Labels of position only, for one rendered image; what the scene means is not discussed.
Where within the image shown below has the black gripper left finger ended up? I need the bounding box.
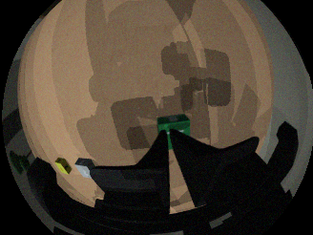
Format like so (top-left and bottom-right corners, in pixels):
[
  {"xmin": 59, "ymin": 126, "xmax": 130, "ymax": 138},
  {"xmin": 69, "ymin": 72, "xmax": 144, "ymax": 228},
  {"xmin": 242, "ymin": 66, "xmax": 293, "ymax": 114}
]
[{"xmin": 89, "ymin": 130, "xmax": 171, "ymax": 210}]

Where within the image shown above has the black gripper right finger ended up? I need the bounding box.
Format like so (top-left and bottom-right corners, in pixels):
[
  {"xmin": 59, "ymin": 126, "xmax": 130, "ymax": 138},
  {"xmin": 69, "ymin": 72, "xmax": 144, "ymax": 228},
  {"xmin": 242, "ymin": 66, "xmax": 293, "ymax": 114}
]
[{"xmin": 169, "ymin": 129, "xmax": 260, "ymax": 208}]

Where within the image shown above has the green block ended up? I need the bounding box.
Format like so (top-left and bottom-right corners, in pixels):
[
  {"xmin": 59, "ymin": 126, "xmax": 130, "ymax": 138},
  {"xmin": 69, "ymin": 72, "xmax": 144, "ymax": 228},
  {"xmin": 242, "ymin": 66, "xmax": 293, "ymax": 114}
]
[{"xmin": 157, "ymin": 114, "xmax": 191, "ymax": 149}]

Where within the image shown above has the yellow block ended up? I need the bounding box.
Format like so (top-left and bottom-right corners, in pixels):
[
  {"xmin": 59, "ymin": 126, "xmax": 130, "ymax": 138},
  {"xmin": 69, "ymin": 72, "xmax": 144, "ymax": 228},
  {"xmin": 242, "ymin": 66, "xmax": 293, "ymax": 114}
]
[{"xmin": 54, "ymin": 157, "xmax": 72, "ymax": 175}]

